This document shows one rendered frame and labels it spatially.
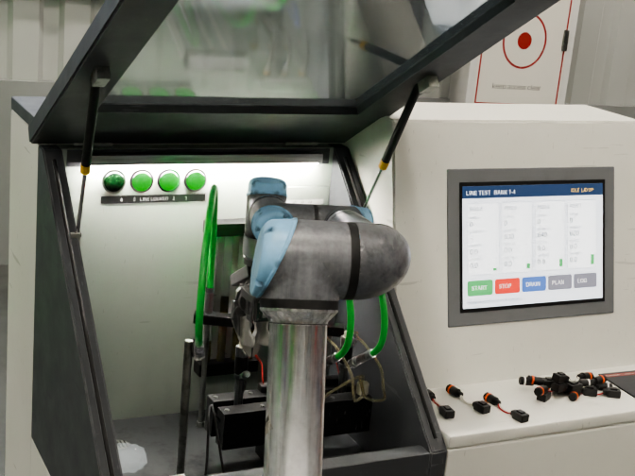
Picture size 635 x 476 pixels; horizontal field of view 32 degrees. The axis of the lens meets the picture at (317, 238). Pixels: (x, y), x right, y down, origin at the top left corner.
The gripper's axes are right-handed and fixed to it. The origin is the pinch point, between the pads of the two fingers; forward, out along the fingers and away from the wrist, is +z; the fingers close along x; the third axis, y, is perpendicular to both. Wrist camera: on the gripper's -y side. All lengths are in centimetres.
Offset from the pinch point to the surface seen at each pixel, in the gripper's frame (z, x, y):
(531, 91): 0, 316, -334
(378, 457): 16.1, 19.7, 21.0
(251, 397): 13.0, 3.6, -5.1
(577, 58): -18, 359, -350
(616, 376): 13, 92, 6
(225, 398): 13.0, -1.9, -6.0
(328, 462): 16.1, 9.3, 20.1
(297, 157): -32.5, 20.6, -28.6
